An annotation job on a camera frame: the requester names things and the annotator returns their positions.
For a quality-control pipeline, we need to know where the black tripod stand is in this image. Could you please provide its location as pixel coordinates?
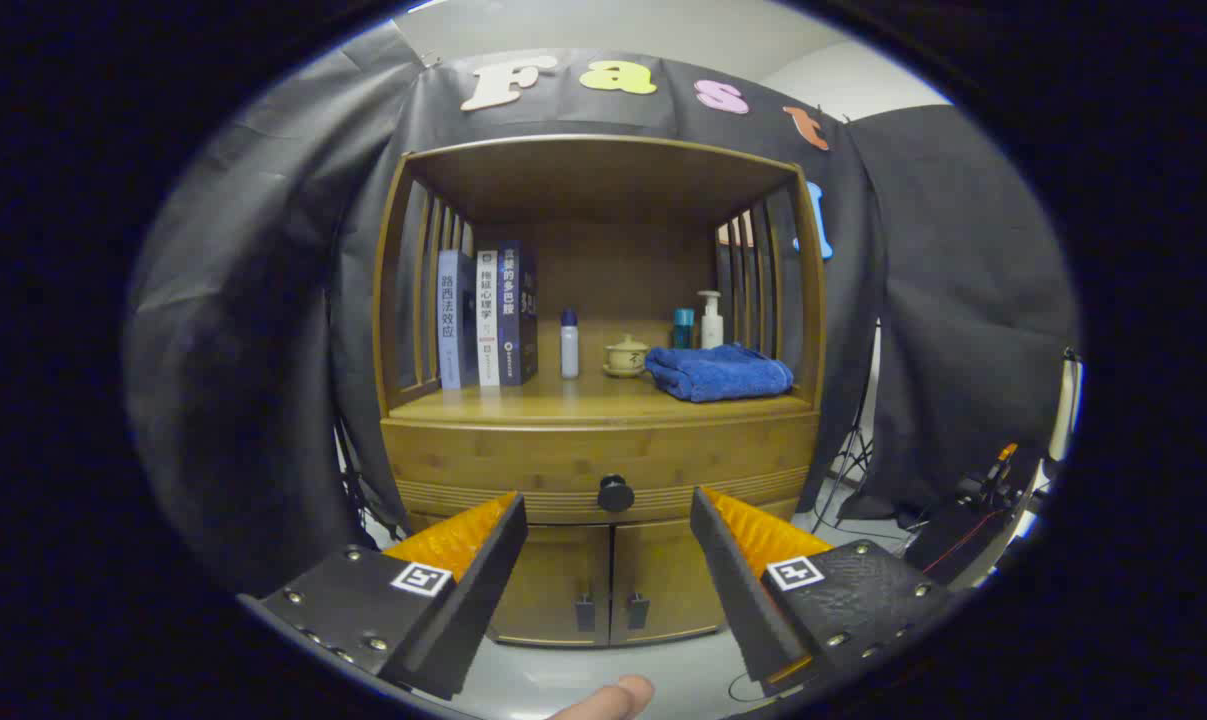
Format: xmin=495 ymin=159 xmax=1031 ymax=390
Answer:
xmin=813 ymin=320 xmax=884 ymax=531

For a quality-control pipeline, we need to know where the beige lidded teacup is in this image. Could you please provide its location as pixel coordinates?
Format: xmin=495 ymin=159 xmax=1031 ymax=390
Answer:
xmin=603 ymin=334 xmax=652 ymax=379

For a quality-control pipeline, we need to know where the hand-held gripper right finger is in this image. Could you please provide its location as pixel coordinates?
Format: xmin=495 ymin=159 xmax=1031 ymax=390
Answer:
xmin=690 ymin=486 xmax=964 ymax=699

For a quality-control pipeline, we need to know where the black equipment with orange part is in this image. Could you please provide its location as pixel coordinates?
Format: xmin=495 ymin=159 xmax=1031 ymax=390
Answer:
xmin=903 ymin=443 xmax=1039 ymax=586

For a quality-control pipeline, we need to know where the wooden countertop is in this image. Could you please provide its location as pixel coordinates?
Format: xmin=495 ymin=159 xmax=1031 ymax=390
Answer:
xmin=388 ymin=365 xmax=814 ymax=423

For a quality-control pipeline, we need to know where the dark blue book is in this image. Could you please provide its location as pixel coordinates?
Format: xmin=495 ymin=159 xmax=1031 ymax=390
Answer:
xmin=497 ymin=240 xmax=540 ymax=387

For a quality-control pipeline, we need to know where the wooden cabinet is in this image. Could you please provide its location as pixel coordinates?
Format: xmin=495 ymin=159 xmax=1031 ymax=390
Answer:
xmin=371 ymin=134 xmax=828 ymax=649

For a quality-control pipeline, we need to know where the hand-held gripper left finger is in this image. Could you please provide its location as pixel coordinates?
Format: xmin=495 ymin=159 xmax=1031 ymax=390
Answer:
xmin=238 ymin=490 xmax=529 ymax=701

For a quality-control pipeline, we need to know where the folded blue towel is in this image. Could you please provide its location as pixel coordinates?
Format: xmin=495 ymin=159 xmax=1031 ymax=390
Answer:
xmin=645 ymin=343 xmax=795 ymax=404

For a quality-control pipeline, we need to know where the light blue book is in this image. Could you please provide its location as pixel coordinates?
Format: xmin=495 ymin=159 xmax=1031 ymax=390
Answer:
xmin=436 ymin=249 xmax=479 ymax=390

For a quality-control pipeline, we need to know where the wooden drawer with black knob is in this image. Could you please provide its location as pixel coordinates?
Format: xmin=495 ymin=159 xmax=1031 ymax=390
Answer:
xmin=381 ymin=412 xmax=822 ymax=525

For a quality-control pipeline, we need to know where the white book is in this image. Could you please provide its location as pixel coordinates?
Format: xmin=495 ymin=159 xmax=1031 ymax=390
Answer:
xmin=475 ymin=250 xmax=502 ymax=388

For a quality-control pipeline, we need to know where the white device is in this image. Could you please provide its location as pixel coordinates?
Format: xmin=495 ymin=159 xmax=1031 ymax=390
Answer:
xmin=1048 ymin=350 xmax=1082 ymax=466

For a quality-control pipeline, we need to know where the wooden cabinet door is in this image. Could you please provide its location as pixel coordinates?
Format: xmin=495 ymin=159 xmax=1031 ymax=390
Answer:
xmin=488 ymin=524 xmax=614 ymax=647
xmin=611 ymin=518 xmax=729 ymax=646

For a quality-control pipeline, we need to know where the black backdrop cloth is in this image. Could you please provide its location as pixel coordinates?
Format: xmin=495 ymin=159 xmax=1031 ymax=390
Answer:
xmin=123 ymin=25 xmax=1082 ymax=591

